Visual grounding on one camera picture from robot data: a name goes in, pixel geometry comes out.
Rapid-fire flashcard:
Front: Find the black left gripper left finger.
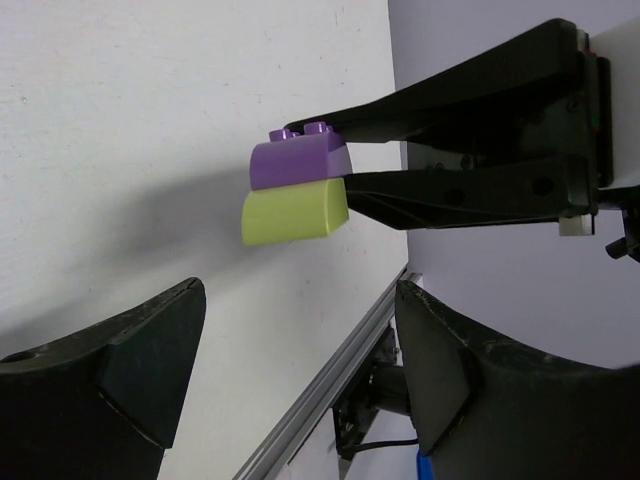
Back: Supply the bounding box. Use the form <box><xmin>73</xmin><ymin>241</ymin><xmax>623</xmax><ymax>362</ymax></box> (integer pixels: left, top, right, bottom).
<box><xmin>1</xmin><ymin>278</ymin><xmax>206</xmax><ymax>479</ymax></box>

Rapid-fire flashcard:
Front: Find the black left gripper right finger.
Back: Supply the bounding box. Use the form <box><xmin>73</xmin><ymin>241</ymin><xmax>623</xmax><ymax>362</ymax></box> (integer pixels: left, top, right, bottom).
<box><xmin>395</xmin><ymin>281</ymin><xmax>639</xmax><ymax>479</ymax></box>

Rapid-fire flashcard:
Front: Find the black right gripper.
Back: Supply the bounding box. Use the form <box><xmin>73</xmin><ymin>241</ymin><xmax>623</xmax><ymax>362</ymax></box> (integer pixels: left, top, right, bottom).
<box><xmin>285</xmin><ymin>18</ymin><xmax>614</xmax><ymax>231</ymax></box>

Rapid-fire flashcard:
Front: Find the purple half-round lego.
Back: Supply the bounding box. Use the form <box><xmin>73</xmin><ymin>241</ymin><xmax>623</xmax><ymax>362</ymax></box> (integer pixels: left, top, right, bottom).
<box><xmin>249</xmin><ymin>122</ymin><xmax>353</xmax><ymax>191</ymax></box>

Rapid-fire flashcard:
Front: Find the light green half-round lego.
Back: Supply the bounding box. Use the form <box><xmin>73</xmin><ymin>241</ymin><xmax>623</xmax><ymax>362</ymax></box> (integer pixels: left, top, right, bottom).
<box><xmin>241</xmin><ymin>178</ymin><xmax>349</xmax><ymax>246</ymax></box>

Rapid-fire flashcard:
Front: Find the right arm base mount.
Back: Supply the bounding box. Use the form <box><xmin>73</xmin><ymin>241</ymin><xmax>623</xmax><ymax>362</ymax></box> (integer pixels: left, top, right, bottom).
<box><xmin>332</xmin><ymin>326</ymin><xmax>418</xmax><ymax>461</ymax></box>

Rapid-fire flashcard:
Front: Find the aluminium table frame rail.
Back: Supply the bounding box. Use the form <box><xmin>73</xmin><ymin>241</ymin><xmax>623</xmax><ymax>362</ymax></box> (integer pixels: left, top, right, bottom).
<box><xmin>234</xmin><ymin>269</ymin><xmax>421</xmax><ymax>480</ymax></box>

